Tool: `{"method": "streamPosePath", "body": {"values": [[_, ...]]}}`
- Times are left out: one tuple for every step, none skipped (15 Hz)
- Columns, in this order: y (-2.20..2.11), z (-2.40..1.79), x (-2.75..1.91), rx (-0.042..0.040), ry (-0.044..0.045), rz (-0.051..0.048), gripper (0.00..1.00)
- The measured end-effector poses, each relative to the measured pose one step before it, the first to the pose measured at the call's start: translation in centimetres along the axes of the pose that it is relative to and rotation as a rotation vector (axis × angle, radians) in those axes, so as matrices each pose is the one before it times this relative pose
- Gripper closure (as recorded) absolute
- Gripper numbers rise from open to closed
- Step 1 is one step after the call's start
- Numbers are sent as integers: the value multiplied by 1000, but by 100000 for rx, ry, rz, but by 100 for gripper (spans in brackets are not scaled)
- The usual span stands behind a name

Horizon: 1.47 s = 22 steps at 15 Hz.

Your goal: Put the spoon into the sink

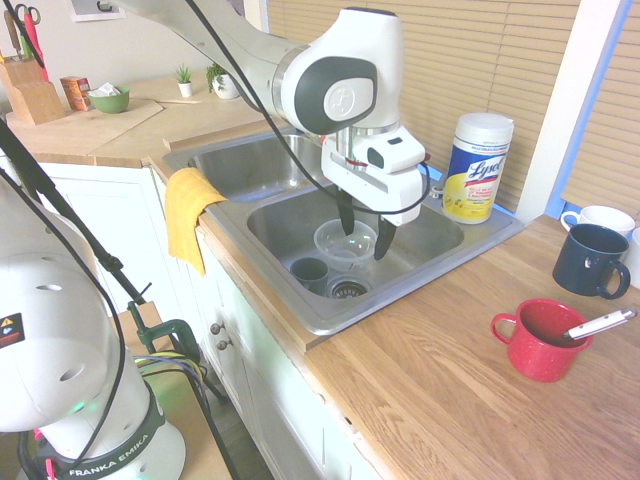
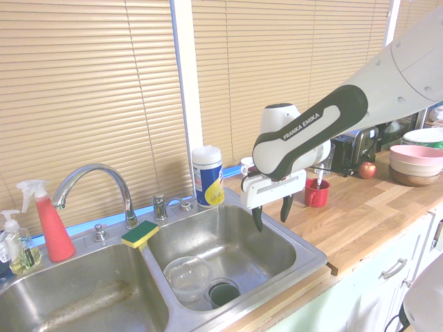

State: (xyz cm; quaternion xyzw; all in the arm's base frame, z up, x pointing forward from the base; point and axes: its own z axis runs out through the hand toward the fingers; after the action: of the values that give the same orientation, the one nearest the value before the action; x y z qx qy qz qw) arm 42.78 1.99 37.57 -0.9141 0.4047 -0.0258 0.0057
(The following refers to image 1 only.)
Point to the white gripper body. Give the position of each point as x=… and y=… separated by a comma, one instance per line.
x=395, y=195

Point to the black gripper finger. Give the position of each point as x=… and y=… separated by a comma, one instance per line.
x=347, y=215
x=384, y=240

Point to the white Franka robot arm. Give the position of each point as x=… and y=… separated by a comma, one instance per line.
x=340, y=50

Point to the metal sink drain strainer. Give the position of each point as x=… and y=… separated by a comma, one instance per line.
x=348, y=288

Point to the stainless steel double sink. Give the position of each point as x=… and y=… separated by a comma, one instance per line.
x=280, y=225

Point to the clear plastic bowl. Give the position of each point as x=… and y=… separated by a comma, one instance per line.
x=330, y=246

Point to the dark grey cup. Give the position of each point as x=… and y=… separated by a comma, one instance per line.
x=310, y=276

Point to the Lysol wipes canister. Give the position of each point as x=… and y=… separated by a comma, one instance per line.
x=475, y=175

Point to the white kitchen cabinet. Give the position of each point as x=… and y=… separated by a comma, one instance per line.
x=240, y=320

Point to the yellow dish cloth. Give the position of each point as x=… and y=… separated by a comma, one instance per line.
x=186, y=220

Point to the wide wooden window blinds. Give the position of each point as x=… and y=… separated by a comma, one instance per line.
x=475, y=55

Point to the round metal cabinet knob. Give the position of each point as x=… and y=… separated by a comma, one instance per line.
x=224, y=343
x=216, y=328

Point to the bushy plant in white pot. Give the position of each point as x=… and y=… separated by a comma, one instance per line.
x=226, y=86

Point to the red speckled enamel mug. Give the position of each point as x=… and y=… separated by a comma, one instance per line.
x=537, y=355

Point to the navy blue mug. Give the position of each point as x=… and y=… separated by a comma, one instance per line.
x=585, y=265

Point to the small plant in white pot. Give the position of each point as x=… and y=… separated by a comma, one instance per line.
x=185, y=89

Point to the green metal clamp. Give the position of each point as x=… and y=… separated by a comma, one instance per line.
x=175, y=332

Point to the white mug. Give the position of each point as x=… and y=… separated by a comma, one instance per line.
x=634, y=260
x=605, y=216

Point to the blue painter tape strip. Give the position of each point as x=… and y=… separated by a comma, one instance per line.
x=587, y=105

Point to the narrow wooden window blinds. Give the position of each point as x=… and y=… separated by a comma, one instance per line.
x=612, y=125

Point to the green bowl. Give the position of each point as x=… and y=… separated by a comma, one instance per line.
x=112, y=102

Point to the plywood robot mounting table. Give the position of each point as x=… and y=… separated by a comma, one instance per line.
x=190, y=430

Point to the light wooden cutting board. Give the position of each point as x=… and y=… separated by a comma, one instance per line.
x=85, y=127

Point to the orange cardboard box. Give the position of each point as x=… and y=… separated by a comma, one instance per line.
x=75, y=92

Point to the white paper sheet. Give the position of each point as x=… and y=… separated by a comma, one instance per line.
x=87, y=12

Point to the wooden knife block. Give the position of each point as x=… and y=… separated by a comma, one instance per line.
x=32, y=97

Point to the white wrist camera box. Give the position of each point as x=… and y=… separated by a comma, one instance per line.
x=400, y=152

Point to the black camera stand pole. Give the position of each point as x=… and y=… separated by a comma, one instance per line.
x=50, y=192

